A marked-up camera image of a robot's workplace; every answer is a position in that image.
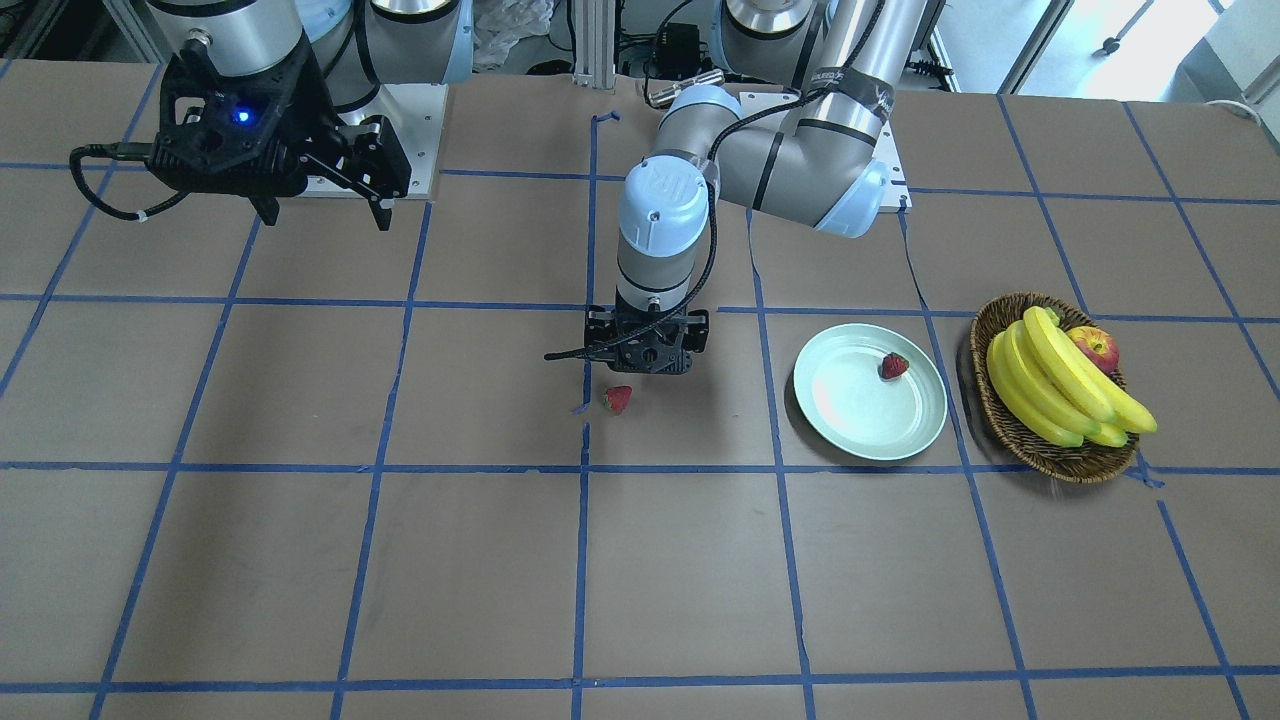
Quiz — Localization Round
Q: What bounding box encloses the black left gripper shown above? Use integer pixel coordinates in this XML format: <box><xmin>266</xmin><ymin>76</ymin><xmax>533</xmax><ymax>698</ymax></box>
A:
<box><xmin>584</xmin><ymin>305</ymin><xmax>710</xmax><ymax>375</ymax></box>

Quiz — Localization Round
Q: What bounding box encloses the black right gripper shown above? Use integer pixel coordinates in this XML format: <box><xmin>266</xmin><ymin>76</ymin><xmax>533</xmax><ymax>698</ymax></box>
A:
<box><xmin>148</xmin><ymin>50</ymin><xmax>411</xmax><ymax>232</ymax></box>

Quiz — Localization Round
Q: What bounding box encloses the red strawberry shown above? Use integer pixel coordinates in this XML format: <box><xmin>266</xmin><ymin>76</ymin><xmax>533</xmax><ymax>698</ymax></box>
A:
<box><xmin>878</xmin><ymin>352</ymin><xmax>910</xmax><ymax>380</ymax></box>
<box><xmin>602</xmin><ymin>386</ymin><xmax>634</xmax><ymax>415</ymax></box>

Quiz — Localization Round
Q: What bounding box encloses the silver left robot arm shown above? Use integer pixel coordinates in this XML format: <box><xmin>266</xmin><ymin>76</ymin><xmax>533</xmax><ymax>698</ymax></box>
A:
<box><xmin>573</xmin><ymin>1</ymin><xmax>925</xmax><ymax>375</ymax></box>

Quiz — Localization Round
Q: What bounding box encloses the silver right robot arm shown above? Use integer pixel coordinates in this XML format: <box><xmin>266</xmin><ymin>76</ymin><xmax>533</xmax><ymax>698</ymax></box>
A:
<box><xmin>143</xmin><ymin>1</ymin><xmax>474</xmax><ymax>231</ymax></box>

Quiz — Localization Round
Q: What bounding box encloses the pale green round plate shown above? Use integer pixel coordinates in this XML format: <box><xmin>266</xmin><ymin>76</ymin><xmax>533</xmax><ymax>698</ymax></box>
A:
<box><xmin>791</xmin><ymin>323</ymin><xmax>948</xmax><ymax>462</ymax></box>

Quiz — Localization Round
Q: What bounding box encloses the yellow banana bunch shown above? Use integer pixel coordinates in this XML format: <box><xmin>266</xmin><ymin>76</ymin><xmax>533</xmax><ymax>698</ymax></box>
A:
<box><xmin>986</xmin><ymin>306</ymin><xmax>1158</xmax><ymax>448</ymax></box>

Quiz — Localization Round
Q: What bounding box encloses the red yellow apple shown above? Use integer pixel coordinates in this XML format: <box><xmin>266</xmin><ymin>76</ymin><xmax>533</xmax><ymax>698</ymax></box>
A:
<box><xmin>1066</xmin><ymin>325</ymin><xmax>1120</xmax><ymax>375</ymax></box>

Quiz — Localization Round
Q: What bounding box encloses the brown wicker basket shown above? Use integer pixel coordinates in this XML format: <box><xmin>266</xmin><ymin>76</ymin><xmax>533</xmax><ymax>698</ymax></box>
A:
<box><xmin>956</xmin><ymin>291</ymin><xmax>1140</xmax><ymax>484</ymax></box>

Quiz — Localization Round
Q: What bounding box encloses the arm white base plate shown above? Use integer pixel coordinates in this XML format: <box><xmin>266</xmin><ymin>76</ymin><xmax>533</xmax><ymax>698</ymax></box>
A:
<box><xmin>338</xmin><ymin>85</ymin><xmax>451</xmax><ymax>200</ymax></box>
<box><xmin>735</xmin><ymin>90</ymin><xmax>913</xmax><ymax>213</ymax></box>

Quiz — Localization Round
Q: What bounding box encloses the aluminium frame post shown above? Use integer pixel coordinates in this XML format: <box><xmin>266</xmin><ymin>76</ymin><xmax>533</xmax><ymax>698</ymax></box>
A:
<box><xmin>570</xmin><ymin>1</ymin><xmax>618</xmax><ymax>94</ymax></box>

